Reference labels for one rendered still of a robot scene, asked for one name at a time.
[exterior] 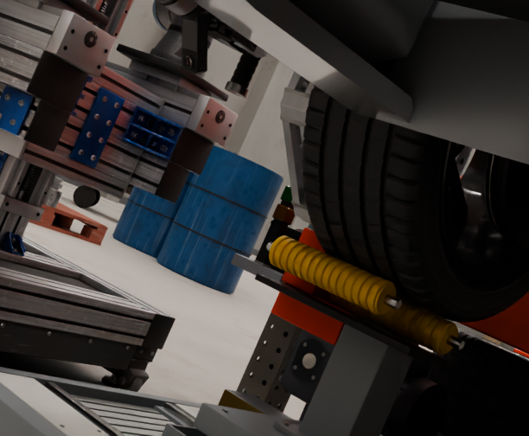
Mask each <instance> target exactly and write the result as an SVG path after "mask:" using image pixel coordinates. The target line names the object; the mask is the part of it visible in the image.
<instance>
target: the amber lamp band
mask: <svg viewBox="0 0 529 436"><path fill-rule="evenodd" d="M272 217H273V218H274V219H276V220H279V221H281V222H283V223H286V224H288V225H291V223H292V222H293V220H294V217H295V213H294V209H292V208H288V207H286V206H284V205H282V204H278V205H277V207H276V209H275V211H274V214H273V216H272Z"/></svg>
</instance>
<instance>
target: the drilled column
mask: <svg viewBox="0 0 529 436"><path fill-rule="evenodd" d="M272 325H273V327H272V328H271V326H272ZM301 332H302V329H301V328H299V327H297V326H295V325H294V324H291V323H289V322H288V321H286V320H284V319H282V318H280V317H278V316H276V315H274V314H272V312H271V314H270V316H269V317H268V320H267V322H266V324H265V326H264V329H263V331H262V333H261V336H260V338H259V340H258V343H257V345H256V347H255V349H254V351H253V353H252V357H251V359H250V361H249V362H248V365H247V367H246V369H245V373H244V374H243V376H242V378H241V381H240V383H239V386H238V388H237V390H236V391H238V392H242V393H247V394H253V395H255V396H257V397H258V398H259V399H261V400H262V401H264V402H266V403H268V404H269V405H271V406H273V407H274V408H276V409H277V410H279V411H281V412H282V413H283V412H284V409H285V407H286V405H287V402H288V400H289V398H290V395H291V394H290V393H288V392H287V391H285V389H284V388H283V387H282V386H281V384H280V381H279V377H280V376H281V375H283V372H284V370H285V367H286V365H287V363H288V361H289V356H290V351H291V348H292V346H293V344H294V343H295V341H296V340H297V338H298V337H299V336H300V334H301ZM265 341H266V343H264V342H265ZM258 357H259V359H257V358H258ZM250 373H252V374H251V375H250ZM244 388H245V390H244ZM243 390H244V391H243ZM279 404H280V405H279Z"/></svg>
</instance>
